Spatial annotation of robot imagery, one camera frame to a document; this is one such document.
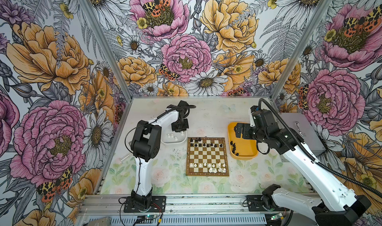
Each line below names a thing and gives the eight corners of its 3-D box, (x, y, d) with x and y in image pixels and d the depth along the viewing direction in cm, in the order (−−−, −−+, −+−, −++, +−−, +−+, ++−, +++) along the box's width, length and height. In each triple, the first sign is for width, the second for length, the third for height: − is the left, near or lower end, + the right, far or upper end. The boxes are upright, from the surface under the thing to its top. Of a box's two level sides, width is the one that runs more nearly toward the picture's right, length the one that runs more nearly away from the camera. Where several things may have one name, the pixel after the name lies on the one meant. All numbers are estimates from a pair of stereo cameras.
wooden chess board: (186, 175, 85) (186, 174, 83) (187, 139, 101) (187, 137, 98) (229, 175, 85) (230, 174, 83) (224, 139, 101) (224, 137, 98)
